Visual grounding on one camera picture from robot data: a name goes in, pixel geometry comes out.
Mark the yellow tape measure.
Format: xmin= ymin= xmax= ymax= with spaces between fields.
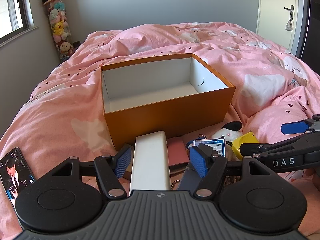
xmin=232 ymin=132 xmax=259 ymax=161

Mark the pink pouch bag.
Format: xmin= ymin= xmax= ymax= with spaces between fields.
xmin=167 ymin=137 xmax=189 ymax=176

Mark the brown cat plush keychain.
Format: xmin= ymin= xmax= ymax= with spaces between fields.
xmin=185 ymin=134 xmax=207 ymax=150

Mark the grey wallet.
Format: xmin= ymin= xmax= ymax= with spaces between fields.
xmin=177 ymin=162 xmax=202 ymax=194

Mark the white dog plush toy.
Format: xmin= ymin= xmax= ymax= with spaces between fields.
xmin=210 ymin=121 xmax=243 ymax=161

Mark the blue barcode card tag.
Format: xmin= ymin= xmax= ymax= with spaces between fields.
xmin=192 ymin=138 xmax=227 ymax=158

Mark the white rectangular box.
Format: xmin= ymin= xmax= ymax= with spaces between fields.
xmin=130 ymin=131 xmax=171 ymax=192

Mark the orange cardboard box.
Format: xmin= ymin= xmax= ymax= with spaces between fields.
xmin=101 ymin=53 xmax=235 ymax=150

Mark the pink patterned duvet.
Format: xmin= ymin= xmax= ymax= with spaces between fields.
xmin=0 ymin=22 xmax=320 ymax=238

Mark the black wardrobe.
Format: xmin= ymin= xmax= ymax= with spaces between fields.
xmin=301 ymin=0 xmax=319 ymax=74

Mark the smartphone with photo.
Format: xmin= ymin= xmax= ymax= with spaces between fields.
xmin=1 ymin=147 xmax=35 ymax=209

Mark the white door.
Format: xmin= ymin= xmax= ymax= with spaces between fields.
xmin=256 ymin=0 xmax=304 ymax=55

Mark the window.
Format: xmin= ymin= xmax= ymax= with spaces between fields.
xmin=1 ymin=0 xmax=35 ymax=47

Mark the tube of plush toys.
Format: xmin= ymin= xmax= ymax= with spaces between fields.
xmin=42 ymin=0 xmax=75 ymax=62

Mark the door handle with charm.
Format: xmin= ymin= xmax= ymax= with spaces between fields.
xmin=284 ymin=5 xmax=294 ymax=32

